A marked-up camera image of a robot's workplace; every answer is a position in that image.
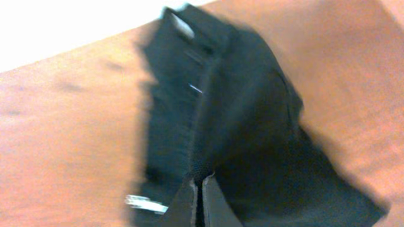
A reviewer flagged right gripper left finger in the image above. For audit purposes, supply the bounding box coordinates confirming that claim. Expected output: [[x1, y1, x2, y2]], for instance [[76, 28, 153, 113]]
[[157, 179, 198, 227]]

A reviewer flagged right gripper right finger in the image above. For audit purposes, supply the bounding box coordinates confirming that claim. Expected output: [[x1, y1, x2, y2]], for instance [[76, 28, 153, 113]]
[[202, 175, 242, 227]]

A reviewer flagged black t-shirt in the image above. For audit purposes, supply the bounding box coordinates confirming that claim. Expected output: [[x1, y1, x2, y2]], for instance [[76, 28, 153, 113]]
[[126, 4, 388, 227]]

